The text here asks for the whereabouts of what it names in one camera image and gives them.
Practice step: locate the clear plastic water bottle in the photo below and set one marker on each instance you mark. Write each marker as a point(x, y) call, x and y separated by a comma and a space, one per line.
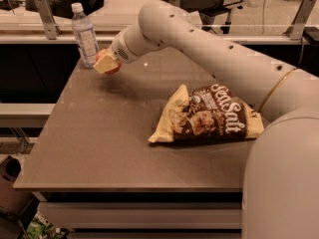
point(84, 32)

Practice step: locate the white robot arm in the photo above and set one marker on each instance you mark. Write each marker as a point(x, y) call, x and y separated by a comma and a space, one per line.
point(281, 179)

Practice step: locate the brown bin at left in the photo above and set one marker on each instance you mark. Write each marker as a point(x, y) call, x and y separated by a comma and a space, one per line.
point(11, 200)

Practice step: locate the green patterned bag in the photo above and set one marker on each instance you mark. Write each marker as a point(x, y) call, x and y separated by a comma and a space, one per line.
point(41, 228)

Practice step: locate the left metal railing bracket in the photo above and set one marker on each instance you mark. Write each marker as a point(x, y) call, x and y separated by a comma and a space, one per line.
point(51, 28)

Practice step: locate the right metal railing bracket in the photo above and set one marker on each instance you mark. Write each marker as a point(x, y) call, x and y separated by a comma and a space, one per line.
point(295, 30)

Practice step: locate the sea salt popcorn bag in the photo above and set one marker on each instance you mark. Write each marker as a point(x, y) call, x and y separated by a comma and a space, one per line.
point(208, 113)

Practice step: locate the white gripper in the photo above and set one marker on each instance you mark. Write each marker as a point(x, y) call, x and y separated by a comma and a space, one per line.
point(119, 49)

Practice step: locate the gray table drawer base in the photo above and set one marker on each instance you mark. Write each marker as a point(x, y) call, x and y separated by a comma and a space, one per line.
point(146, 212)

